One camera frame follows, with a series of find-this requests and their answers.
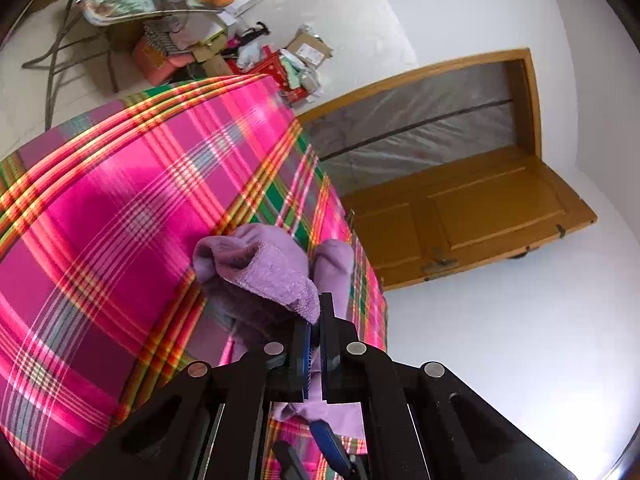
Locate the plastic-covered doorway curtain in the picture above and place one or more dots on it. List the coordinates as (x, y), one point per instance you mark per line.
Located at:
(415, 126)

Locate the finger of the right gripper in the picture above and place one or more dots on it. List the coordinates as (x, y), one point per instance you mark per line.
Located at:
(348, 466)
(291, 468)

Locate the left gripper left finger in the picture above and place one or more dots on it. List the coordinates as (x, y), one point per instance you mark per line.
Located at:
(275, 372)

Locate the black spray bottle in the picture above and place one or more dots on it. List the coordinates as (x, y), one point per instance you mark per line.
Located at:
(251, 34)

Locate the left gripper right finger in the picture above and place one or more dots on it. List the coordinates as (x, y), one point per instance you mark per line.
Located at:
(355, 372)

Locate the brown cardboard parcel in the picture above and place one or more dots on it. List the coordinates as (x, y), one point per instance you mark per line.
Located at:
(309, 49)

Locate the red gift box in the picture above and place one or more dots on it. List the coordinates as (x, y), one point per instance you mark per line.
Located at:
(270, 64)

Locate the wooden door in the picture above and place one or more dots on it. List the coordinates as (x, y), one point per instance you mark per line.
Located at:
(464, 214)

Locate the pink plaid tablecloth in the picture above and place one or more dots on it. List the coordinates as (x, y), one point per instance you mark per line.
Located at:
(100, 216)

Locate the purple fleece garment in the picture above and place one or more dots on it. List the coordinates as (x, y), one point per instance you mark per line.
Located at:
(261, 279)

